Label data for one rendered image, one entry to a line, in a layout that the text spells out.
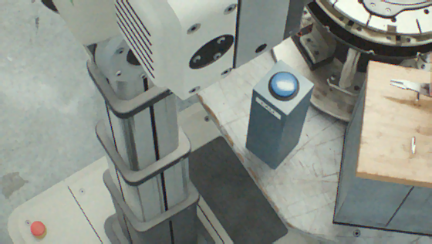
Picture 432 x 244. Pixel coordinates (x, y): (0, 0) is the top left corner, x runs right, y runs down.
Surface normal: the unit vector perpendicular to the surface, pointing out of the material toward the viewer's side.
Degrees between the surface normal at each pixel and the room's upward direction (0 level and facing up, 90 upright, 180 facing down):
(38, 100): 0
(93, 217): 0
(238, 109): 0
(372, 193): 90
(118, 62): 90
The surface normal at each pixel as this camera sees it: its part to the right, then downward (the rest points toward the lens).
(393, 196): -0.16, 0.90
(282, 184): 0.04, -0.40
